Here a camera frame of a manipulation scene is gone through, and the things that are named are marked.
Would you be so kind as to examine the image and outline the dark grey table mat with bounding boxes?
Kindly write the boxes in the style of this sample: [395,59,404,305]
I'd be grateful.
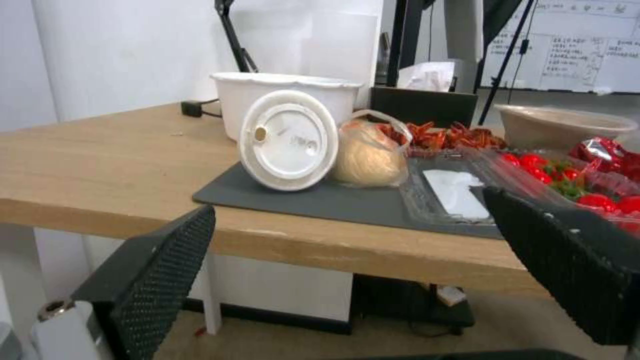
[192,160,507,241]

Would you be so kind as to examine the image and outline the red cherry tomatoes with stems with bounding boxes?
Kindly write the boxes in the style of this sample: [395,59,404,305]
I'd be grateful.
[499,152,640,220]

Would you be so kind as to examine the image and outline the whiteboard with writing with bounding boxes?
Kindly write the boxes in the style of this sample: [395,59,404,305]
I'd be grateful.
[477,0,640,94]

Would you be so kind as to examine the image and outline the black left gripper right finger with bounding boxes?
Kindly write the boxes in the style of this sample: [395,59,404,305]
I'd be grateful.
[481,186,640,347]

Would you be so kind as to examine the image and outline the beige paper bowl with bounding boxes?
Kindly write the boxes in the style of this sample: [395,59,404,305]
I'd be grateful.
[493,103,640,151]

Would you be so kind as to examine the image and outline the white round plastic lid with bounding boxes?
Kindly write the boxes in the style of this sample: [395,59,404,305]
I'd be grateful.
[238,89,341,192]

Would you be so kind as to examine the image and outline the red crayfish pile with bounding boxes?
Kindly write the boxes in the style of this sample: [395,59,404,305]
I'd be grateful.
[375,121,508,151]

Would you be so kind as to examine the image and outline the red foil snack wrapper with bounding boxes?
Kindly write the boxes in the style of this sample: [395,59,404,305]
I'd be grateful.
[567,137,640,176]

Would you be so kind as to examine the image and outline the black tripod stand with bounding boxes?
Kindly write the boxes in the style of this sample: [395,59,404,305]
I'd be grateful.
[475,0,537,127]

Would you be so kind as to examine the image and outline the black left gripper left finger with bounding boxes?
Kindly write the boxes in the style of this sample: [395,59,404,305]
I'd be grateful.
[30,205,217,360]

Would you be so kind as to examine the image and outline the black power adapter with cable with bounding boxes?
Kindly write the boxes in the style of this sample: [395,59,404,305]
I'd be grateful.
[180,98,224,119]

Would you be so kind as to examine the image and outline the white table leg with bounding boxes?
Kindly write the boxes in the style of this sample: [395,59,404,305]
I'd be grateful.
[201,251,223,335]

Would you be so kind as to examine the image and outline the white paper food bowl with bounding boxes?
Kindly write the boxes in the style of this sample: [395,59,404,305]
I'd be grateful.
[209,71,365,143]

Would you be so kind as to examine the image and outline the clear plastic clamshell tray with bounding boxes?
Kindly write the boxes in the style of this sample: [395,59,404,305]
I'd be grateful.
[399,144,640,239]

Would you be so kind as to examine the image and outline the noodles in clear plastic bag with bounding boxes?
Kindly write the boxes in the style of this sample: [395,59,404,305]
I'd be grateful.
[331,109,414,189]

